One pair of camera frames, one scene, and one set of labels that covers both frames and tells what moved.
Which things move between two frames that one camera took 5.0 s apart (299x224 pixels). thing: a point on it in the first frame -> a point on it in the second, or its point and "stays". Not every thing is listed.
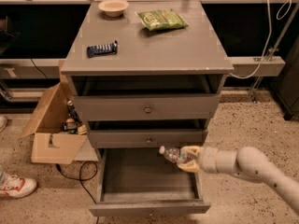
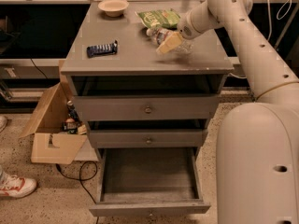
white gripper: [207, 160] -> [186, 29]
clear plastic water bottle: [174, 154] -> [160, 35]
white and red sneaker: [12, 186] stays
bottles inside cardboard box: [73, 124] stays
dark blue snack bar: [110, 49] stays
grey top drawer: [149, 107] stays
